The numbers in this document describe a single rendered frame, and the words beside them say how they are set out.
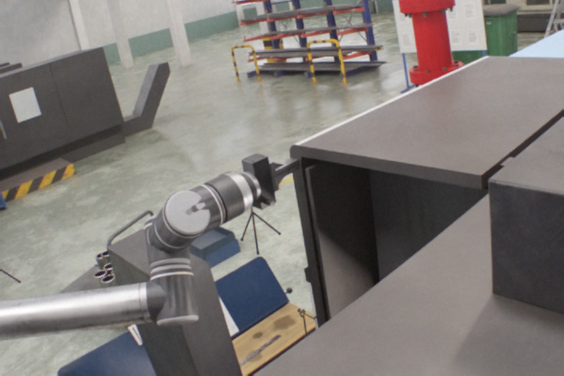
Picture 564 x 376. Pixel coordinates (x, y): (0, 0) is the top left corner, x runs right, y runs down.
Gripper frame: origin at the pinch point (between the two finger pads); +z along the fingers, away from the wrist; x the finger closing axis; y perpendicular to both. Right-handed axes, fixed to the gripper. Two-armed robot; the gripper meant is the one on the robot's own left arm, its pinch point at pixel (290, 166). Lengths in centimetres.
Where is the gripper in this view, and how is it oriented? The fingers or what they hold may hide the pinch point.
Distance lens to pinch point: 139.0
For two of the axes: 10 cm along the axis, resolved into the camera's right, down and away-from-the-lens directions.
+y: 6.7, 1.8, -7.2
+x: -1.5, -9.2, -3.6
